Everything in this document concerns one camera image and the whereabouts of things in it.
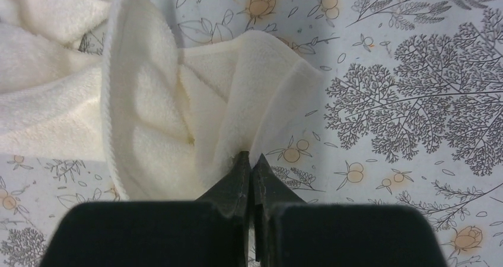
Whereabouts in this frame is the cream terry towel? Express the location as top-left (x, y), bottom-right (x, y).
top-left (1, 0), bottom-right (323, 200)

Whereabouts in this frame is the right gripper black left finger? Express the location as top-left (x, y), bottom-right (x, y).
top-left (41, 151), bottom-right (252, 266)

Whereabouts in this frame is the floral patterned table mat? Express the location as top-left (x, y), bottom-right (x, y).
top-left (1, 0), bottom-right (502, 266)

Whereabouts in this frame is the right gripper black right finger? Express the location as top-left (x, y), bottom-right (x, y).
top-left (252, 155), bottom-right (447, 266)

